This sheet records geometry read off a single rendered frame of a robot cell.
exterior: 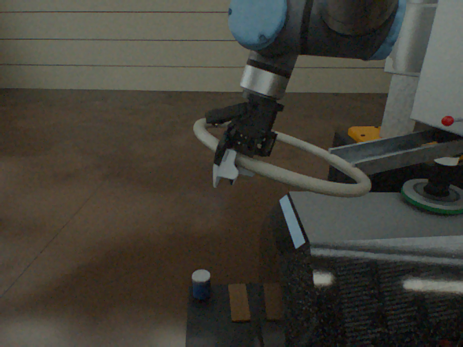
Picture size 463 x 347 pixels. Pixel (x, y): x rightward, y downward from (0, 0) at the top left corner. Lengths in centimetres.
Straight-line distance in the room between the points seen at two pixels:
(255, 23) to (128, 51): 696
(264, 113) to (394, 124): 152
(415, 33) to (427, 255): 113
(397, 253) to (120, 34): 687
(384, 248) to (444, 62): 60
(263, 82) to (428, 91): 75
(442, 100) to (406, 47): 76
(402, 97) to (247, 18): 163
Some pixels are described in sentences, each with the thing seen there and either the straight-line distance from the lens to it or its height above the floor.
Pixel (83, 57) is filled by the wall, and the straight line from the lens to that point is 782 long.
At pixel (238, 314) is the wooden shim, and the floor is 3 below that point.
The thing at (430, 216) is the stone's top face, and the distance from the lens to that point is 135.
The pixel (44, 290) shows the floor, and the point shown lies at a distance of 228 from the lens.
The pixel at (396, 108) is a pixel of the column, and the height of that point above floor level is 97.
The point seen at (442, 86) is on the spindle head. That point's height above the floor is 124.
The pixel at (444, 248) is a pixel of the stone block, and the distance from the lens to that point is 126.
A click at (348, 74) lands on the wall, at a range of 734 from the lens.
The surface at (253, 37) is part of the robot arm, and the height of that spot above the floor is 141.
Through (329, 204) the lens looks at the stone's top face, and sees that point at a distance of 128.
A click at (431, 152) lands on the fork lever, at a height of 105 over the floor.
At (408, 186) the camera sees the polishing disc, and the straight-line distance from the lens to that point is 143.
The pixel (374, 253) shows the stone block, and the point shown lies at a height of 77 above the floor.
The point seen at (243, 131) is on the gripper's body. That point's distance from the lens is 65.
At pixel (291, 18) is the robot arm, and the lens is 51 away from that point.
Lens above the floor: 144
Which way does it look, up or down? 26 degrees down
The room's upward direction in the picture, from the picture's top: straight up
